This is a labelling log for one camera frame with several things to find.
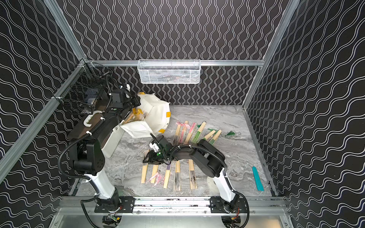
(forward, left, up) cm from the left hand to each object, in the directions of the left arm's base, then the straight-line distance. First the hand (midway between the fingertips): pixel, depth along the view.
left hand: (138, 93), depth 88 cm
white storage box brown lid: (-20, +27, -8) cm, 34 cm away
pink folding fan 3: (-3, -30, -28) cm, 41 cm away
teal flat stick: (-40, -75, -28) cm, 89 cm away
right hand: (-33, -7, -25) cm, 42 cm away
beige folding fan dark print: (-40, -27, -28) cm, 56 cm away
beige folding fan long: (-40, -37, -27) cm, 61 cm away
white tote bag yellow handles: (+1, -3, -25) cm, 25 cm away
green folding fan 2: (-9, -48, -27) cm, 56 cm away
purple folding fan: (-35, -21, -27) cm, 49 cm away
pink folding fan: (-10, -24, -28) cm, 38 cm away
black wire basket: (+2, +39, -3) cm, 39 cm away
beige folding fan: (-37, -7, -29) cm, 48 cm away
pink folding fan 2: (-6, -35, -27) cm, 44 cm away
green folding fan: (-12, -38, -28) cm, 48 cm away
